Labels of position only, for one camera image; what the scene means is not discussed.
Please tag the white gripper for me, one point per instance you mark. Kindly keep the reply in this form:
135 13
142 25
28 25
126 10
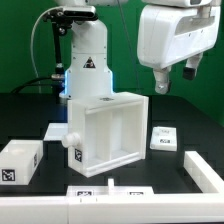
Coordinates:
168 35

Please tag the white cabinet body box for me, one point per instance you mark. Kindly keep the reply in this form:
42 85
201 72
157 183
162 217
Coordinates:
106 132

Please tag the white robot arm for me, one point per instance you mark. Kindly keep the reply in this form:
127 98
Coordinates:
88 74

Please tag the white cabinet top block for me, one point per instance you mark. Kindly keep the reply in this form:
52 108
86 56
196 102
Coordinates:
19 160

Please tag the white base marker plate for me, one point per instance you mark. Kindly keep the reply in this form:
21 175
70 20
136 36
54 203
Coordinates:
56 131

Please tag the white L-shaped fence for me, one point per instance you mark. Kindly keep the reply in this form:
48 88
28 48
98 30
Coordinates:
206 206

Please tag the black camera on stand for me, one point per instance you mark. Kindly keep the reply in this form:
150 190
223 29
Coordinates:
62 18

